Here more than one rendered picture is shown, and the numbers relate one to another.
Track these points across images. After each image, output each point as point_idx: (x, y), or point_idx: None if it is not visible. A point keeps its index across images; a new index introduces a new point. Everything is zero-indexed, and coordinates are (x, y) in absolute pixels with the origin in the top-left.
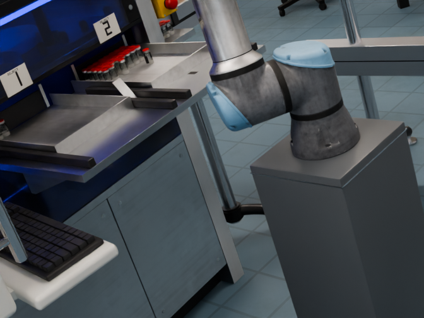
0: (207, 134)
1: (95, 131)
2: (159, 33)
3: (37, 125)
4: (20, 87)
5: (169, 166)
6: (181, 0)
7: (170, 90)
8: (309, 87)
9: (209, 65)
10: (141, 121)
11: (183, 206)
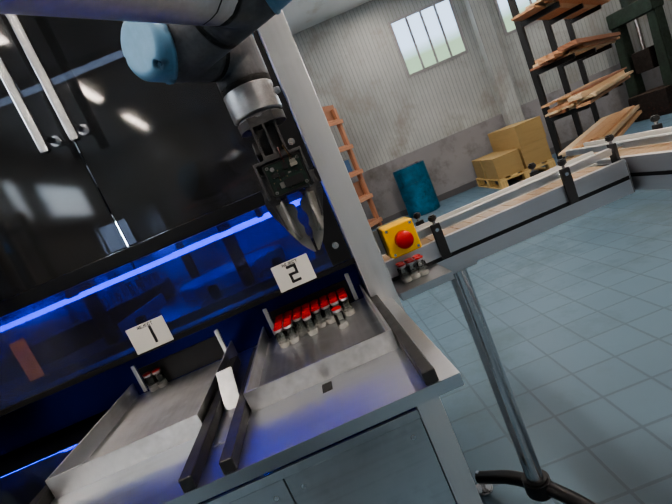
0: (498, 391)
1: (125, 463)
2: (385, 278)
3: (182, 386)
4: (155, 343)
5: (391, 448)
6: (468, 224)
7: (229, 434)
8: None
9: (354, 383)
10: (150, 487)
11: (413, 500)
